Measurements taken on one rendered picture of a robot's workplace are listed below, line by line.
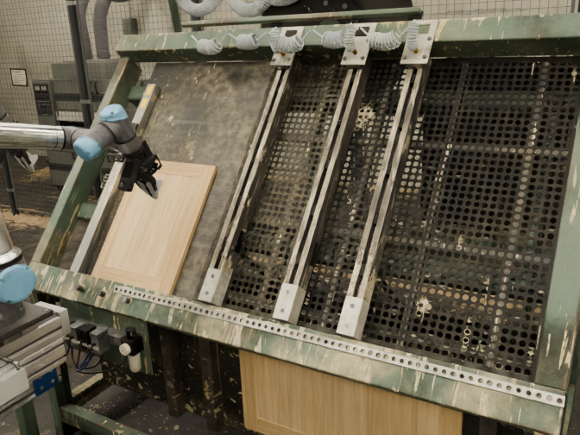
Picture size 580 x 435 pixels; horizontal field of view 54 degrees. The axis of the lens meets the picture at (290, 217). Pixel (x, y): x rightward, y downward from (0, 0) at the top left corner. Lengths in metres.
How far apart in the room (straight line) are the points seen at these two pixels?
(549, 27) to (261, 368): 1.63
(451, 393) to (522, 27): 1.23
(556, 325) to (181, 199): 1.49
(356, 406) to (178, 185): 1.15
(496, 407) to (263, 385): 1.02
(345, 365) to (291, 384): 0.52
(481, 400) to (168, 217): 1.40
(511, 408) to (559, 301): 0.33
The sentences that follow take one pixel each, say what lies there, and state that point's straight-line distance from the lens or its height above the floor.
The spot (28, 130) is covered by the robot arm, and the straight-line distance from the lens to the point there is 1.88.
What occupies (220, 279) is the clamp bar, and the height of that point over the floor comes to 0.99.
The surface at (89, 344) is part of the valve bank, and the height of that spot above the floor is 0.73.
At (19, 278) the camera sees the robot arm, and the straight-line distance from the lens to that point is 1.76.
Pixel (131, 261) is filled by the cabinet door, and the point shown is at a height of 0.97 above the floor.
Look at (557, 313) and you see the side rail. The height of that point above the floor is 1.07.
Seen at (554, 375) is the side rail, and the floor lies 0.94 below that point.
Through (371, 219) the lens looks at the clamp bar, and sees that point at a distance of 1.94.
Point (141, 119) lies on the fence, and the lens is 2.79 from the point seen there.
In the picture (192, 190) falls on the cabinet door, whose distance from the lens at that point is 2.42.
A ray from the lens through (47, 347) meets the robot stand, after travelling 2.06.
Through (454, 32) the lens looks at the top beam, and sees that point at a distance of 2.22.
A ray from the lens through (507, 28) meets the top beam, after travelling 2.19.
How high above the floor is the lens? 1.83
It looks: 18 degrees down
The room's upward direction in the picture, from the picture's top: 2 degrees counter-clockwise
